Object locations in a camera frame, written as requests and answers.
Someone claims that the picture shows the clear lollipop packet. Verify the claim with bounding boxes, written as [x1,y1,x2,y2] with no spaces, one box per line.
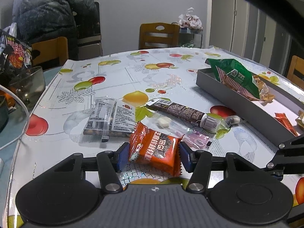
[148,112,212,150]

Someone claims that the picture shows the orange snack packet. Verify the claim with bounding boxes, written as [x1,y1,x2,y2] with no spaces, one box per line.
[129,122,182,177]

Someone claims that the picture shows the brown chocolate tube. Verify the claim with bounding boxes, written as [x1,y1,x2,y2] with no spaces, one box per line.
[146,98,224,134]

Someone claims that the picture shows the clear nut packet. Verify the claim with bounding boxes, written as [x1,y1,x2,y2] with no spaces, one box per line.
[83,97,136,143]

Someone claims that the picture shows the small silver candy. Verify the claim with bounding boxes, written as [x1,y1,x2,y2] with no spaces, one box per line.
[225,115,242,126]

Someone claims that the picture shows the yellow peanut snack bag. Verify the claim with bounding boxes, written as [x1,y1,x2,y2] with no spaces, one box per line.
[253,75,275,102]

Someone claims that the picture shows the red small snack packet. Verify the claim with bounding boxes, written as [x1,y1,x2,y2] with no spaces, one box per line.
[275,113,298,137]

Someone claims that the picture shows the green snack bag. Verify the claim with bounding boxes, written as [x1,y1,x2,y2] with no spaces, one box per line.
[205,58,260,101]

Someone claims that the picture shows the fruit pattern tablecloth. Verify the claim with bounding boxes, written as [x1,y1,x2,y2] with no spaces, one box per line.
[2,47,303,227]

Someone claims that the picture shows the grey cardboard tray box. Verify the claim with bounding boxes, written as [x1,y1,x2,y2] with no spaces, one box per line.
[196,68,303,146]

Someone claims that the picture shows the glass bowl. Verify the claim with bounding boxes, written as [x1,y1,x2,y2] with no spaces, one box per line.
[9,66,46,111]

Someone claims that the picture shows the black cabinet appliance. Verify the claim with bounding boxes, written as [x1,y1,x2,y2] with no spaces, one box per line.
[73,2,103,60]

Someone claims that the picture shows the wooden chair near person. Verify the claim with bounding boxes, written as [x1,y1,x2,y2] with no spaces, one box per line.
[31,36,69,66]

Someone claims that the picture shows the wooden chair right side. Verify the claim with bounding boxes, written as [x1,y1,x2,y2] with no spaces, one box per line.
[139,22,180,49]

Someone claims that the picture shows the black instant noodle bag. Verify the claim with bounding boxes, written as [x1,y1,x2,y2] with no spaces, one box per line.
[1,29,32,82]

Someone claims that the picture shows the white door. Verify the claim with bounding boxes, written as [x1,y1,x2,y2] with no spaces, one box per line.
[209,0,291,73]

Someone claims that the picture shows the white plastic shopping bag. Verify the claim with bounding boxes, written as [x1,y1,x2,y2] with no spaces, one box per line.
[178,7,203,31]

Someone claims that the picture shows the person in puffer jacket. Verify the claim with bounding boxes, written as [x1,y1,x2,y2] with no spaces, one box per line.
[12,0,98,60]

